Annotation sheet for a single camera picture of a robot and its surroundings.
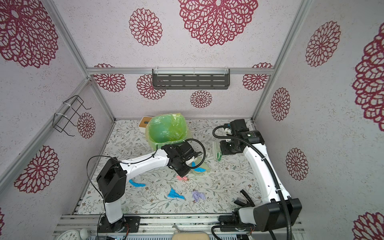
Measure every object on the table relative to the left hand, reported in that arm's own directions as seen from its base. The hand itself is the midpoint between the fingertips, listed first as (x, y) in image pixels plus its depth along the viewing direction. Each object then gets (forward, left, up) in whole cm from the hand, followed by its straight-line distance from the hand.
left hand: (184, 174), depth 85 cm
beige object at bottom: (-29, -3, -3) cm, 29 cm away
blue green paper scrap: (+3, -9, -1) cm, 10 cm away
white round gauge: (-28, +51, -1) cm, 58 cm away
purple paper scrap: (-10, -7, -5) cm, 14 cm away
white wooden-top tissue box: (+41, +31, -2) cm, 52 cm away
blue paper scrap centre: (-9, +6, -6) cm, 12 cm away
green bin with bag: (+26, +11, +8) cm, 30 cm away
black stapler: (-14, -34, -5) cm, 37 cm away
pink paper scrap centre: (0, +2, -5) cm, 6 cm away
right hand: (+7, -21, +17) cm, 28 cm away
